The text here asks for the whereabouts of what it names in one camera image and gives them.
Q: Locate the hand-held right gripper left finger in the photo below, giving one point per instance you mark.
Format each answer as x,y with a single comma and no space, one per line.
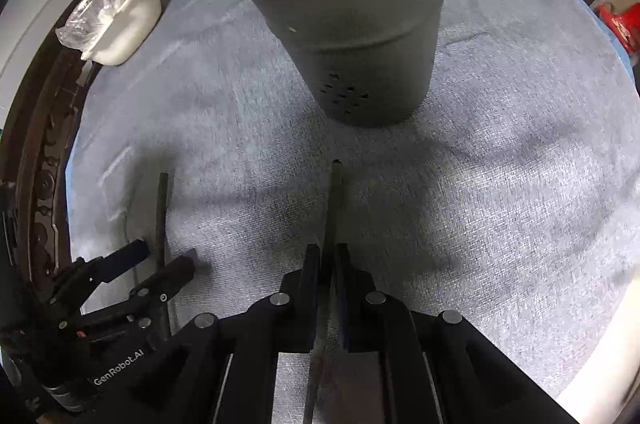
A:
311,284

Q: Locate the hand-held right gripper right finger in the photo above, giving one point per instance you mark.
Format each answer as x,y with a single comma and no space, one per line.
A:
344,289

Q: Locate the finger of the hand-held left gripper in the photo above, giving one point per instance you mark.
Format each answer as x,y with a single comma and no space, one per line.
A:
165,279
107,266

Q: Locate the dark chopstick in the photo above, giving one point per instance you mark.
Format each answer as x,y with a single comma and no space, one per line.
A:
334,209
162,224

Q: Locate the grey utensil holder cup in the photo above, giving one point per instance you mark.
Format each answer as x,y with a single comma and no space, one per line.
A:
360,34

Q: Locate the grey table cloth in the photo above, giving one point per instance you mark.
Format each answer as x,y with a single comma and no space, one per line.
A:
350,184

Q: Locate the dark wooden sideboard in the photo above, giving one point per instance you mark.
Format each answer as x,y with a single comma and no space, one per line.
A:
37,164

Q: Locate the white bowl with plastic wrap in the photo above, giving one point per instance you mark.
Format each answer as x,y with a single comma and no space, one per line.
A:
117,24

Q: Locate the red plastic object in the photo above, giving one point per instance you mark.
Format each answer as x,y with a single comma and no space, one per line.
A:
624,27

